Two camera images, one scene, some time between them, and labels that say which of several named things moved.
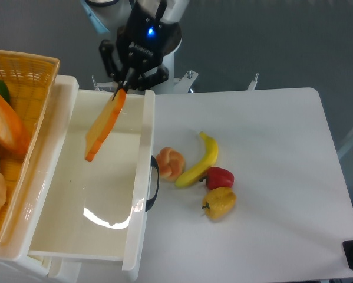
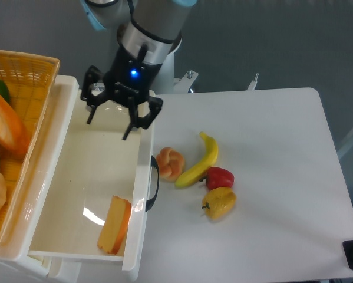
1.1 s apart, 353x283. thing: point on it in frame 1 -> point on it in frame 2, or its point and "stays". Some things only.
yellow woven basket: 29,78 stays
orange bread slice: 103,122 -> 114,225
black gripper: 142,43 -> 127,74
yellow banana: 201,171 stays
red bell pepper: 217,177 stays
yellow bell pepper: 218,201 stays
